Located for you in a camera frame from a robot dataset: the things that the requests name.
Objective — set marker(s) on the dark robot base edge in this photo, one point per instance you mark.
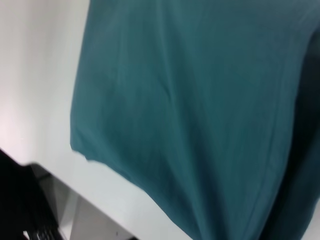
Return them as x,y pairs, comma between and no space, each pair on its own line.
20,200

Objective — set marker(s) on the teal blue FREE print T-shirt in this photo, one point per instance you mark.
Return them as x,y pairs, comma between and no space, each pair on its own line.
187,100

